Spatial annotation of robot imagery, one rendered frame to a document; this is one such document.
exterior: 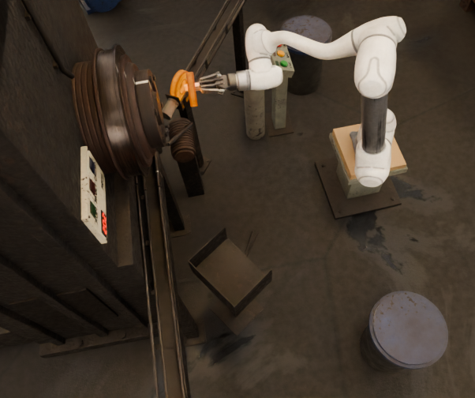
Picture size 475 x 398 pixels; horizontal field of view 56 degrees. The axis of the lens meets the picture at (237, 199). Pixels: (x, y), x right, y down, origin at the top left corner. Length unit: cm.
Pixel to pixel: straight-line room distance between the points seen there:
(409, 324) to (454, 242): 82
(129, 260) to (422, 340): 123
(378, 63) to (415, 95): 163
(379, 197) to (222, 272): 122
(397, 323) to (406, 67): 195
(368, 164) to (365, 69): 58
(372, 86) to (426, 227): 127
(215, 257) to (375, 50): 101
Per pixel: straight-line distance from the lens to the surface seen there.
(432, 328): 211
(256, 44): 211
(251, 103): 265
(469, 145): 315
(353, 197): 271
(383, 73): 167
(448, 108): 329
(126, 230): 173
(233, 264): 189
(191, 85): 204
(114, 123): 149
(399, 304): 209
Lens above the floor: 238
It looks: 61 degrees down
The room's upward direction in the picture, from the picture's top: 7 degrees counter-clockwise
